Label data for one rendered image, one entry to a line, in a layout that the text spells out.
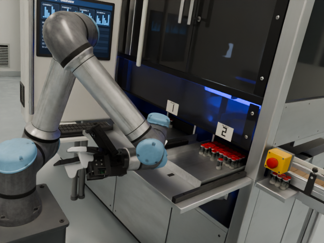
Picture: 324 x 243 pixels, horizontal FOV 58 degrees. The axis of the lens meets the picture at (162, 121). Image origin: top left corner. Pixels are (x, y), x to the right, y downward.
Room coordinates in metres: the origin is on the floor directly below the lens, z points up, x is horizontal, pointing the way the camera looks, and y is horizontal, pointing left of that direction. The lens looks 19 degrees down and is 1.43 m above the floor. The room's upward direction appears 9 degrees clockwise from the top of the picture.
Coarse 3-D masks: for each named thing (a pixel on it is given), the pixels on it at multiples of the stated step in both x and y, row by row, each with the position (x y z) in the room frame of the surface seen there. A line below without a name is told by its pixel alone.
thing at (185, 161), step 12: (192, 144) 1.27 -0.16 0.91; (168, 156) 1.16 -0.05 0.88; (180, 156) 1.18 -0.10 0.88; (192, 156) 1.20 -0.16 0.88; (168, 168) 1.05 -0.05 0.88; (180, 168) 1.01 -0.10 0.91; (192, 168) 1.08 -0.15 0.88; (204, 168) 1.10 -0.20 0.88; (228, 168) 1.13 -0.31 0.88; (240, 168) 1.09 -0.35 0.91; (192, 180) 0.96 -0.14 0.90; (204, 180) 0.94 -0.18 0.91
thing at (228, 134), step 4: (220, 124) 1.22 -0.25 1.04; (216, 128) 1.23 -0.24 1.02; (220, 128) 1.22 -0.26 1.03; (228, 128) 1.19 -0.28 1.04; (232, 128) 1.17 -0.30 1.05; (216, 132) 1.23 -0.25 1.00; (220, 132) 1.21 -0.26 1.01; (228, 132) 1.18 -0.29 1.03; (232, 132) 1.17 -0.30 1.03; (220, 136) 1.21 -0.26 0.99; (224, 136) 1.20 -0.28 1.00; (228, 136) 1.18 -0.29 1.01; (228, 140) 1.18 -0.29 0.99
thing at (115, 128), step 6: (114, 126) 1.36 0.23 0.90; (120, 132) 1.32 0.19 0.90; (168, 132) 1.45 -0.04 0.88; (174, 132) 1.47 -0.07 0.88; (180, 132) 1.48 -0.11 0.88; (126, 138) 1.28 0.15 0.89; (168, 138) 1.37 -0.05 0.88; (174, 138) 1.30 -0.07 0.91; (180, 138) 1.33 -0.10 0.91; (186, 138) 1.36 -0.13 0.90; (192, 138) 1.39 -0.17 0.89
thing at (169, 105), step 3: (168, 102) 1.47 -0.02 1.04; (171, 102) 1.46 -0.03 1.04; (168, 105) 1.47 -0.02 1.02; (171, 105) 1.46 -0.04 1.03; (174, 105) 1.44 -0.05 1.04; (177, 105) 1.42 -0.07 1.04; (168, 108) 1.47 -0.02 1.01; (171, 108) 1.45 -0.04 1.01; (174, 108) 1.44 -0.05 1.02; (177, 108) 1.42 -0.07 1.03; (168, 111) 1.47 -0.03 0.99; (171, 111) 1.45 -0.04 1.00; (174, 111) 1.44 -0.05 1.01; (177, 111) 1.42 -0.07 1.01; (174, 114) 1.43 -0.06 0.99
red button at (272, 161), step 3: (270, 159) 1.00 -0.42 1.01; (273, 159) 1.00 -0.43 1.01; (267, 162) 1.00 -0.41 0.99; (270, 162) 0.99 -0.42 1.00; (273, 162) 0.99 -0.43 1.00; (276, 162) 0.99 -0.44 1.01; (267, 165) 1.00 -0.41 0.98; (270, 165) 0.99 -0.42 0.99; (273, 165) 0.98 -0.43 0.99; (276, 165) 0.99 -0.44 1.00; (270, 168) 1.00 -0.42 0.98; (273, 168) 0.99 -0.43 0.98
